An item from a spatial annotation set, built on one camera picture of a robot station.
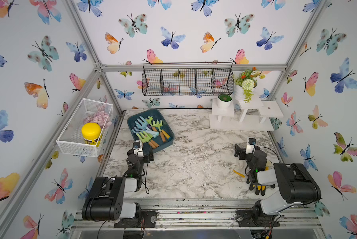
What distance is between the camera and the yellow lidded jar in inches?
25.4

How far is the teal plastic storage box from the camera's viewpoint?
1021mm

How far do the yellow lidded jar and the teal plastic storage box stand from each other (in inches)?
13.2

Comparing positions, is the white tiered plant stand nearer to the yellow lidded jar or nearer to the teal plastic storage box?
the teal plastic storage box
